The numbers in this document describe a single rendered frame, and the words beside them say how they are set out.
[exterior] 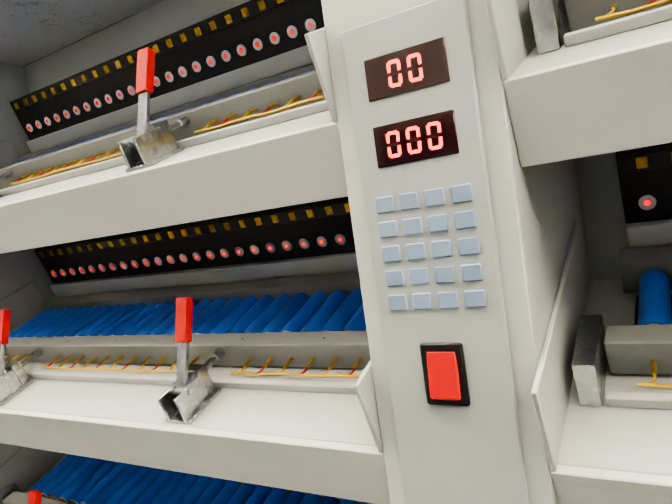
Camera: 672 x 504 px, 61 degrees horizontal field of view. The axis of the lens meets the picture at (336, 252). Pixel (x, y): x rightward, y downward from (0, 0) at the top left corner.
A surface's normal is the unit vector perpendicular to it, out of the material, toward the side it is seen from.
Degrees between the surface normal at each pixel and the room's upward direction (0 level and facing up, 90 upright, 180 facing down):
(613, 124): 111
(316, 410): 21
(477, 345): 90
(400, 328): 90
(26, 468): 90
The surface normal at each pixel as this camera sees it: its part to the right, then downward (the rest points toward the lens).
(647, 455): -0.32, -0.88
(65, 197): -0.43, 0.47
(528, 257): 0.84, -0.09
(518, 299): -0.52, 0.11
